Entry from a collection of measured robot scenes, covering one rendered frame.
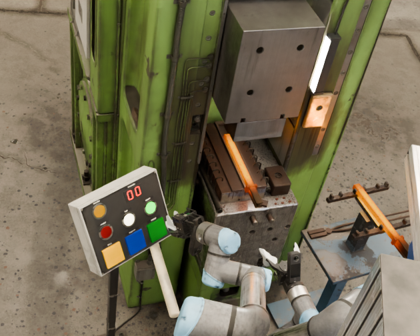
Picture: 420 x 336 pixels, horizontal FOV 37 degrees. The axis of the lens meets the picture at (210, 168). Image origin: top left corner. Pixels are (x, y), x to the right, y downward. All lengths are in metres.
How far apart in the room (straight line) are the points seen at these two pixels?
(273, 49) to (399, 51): 3.66
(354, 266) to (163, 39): 1.34
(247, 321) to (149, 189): 0.83
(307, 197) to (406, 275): 1.99
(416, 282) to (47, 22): 4.50
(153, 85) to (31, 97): 2.34
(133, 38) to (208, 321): 1.34
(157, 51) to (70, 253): 1.68
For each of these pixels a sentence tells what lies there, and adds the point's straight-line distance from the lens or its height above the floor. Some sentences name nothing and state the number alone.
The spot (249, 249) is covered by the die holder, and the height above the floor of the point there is 0.64.
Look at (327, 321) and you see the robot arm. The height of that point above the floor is 1.26.
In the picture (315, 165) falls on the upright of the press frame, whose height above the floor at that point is 0.91.
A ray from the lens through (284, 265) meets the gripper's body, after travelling 2.37.
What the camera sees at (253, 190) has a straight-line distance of 2.58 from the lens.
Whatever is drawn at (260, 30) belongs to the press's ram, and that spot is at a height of 1.76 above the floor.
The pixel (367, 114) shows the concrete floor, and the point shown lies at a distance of 4.89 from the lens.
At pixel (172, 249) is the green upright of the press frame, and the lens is 3.03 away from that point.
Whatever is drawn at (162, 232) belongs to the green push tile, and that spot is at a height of 0.99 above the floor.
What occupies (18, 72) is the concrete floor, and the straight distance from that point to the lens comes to 4.77.
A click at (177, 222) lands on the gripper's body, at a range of 2.16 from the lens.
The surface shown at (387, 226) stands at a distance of 2.69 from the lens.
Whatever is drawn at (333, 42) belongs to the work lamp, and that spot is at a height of 1.62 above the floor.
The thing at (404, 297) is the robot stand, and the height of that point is 2.03.
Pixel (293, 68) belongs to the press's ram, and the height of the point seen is 1.60.
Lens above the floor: 2.85
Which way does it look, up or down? 44 degrees down
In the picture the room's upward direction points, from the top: 11 degrees clockwise
